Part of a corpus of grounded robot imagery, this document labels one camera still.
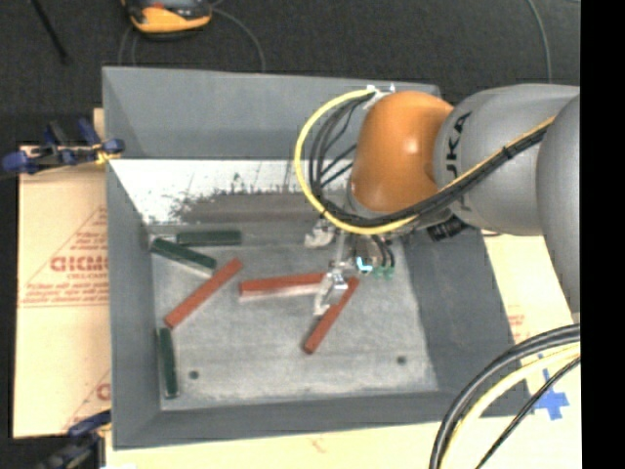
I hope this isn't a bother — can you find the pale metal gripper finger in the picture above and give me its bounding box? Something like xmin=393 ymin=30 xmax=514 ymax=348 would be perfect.
xmin=323 ymin=274 xmax=350 ymax=314
xmin=312 ymin=271 xmax=338 ymax=318

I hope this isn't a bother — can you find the red-brown flat block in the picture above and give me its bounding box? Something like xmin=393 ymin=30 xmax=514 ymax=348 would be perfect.
xmin=163 ymin=257 xmax=244 ymax=330
xmin=237 ymin=271 xmax=327 ymax=305
xmin=301 ymin=275 xmax=361 ymax=356

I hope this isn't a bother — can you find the grey metal bin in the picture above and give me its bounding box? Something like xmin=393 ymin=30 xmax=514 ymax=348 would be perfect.
xmin=101 ymin=64 xmax=543 ymax=451

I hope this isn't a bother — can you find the dark green flat block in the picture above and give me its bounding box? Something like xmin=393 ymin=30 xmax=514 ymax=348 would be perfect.
xmin=148 ymin=236 xmax=219 ymax=272
xmin=155 ymin=326 xmax=181 ymax=401
xmin=176 ymin=230 xmax=243 ymax=247

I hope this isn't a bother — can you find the brown cardboard board, red print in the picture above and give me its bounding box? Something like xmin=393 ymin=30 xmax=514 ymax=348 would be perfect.
xmin=10 ymin=144 xmax=114 ymax=440

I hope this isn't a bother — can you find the black cylinder on white bracket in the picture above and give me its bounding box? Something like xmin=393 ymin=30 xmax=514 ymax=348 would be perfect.
xmin=426 ymin=216 xmax=469 ymax=243

